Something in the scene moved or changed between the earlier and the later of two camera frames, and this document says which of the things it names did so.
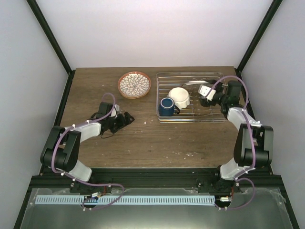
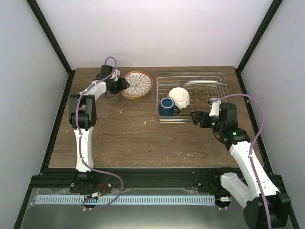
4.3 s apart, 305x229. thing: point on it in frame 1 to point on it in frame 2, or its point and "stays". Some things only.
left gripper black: x=122 y=122 to x=121 y=86
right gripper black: x=217 y=85 to x=199 y=114
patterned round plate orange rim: x=134 y=85 stays
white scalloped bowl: x=180 y=97 stays
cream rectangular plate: x=196 y=82 stays
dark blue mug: x=167 y=108 stays
